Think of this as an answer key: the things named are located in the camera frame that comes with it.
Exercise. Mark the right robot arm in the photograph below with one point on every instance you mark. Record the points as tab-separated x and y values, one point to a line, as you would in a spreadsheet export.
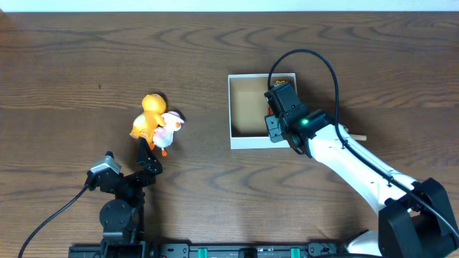
415	218

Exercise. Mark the wooden rattle drum toy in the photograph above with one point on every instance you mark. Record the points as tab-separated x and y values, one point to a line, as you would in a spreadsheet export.
357	137

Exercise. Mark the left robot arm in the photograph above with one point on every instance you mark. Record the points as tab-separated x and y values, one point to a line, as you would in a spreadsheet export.
122	218

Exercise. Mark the orange dinosaur toy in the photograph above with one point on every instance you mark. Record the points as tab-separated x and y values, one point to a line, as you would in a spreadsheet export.
154	106

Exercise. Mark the red grey toy truck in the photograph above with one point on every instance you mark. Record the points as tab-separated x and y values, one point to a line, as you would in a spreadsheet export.
277	83

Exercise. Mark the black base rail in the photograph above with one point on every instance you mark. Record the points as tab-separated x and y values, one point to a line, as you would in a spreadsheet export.
182	250

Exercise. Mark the white pink duck toy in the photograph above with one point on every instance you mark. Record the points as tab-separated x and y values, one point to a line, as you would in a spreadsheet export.
163	136

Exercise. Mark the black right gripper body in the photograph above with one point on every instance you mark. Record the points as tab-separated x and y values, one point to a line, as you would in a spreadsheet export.
276	127

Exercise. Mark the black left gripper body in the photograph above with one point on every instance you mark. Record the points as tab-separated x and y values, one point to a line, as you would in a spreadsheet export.
142	175

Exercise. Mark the white cardboard box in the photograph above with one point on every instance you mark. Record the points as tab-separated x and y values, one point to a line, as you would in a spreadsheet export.
247	110

